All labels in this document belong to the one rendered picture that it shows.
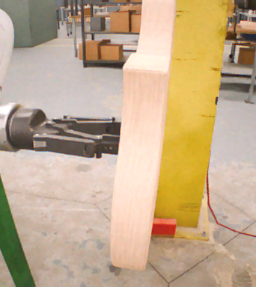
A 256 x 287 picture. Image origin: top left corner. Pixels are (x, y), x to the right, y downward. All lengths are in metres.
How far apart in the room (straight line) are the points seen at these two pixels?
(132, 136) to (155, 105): 0.04
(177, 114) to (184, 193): 0.45
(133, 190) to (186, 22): 0.99
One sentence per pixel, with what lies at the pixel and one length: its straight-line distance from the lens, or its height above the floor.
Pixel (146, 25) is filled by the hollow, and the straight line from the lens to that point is 0.40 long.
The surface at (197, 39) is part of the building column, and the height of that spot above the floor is 1.07.
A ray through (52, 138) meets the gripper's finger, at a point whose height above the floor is 1.03.
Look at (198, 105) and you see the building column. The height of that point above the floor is 0.78.
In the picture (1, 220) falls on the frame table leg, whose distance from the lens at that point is 0.89.
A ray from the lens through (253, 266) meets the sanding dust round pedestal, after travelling 1.65.
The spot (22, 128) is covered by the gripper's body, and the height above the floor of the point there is 1.03.
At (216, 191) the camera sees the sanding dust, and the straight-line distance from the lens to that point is 2.07.
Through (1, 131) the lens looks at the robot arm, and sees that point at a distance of 0.50.
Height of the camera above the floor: 1.23
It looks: 28 degrees down
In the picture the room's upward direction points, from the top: straight up
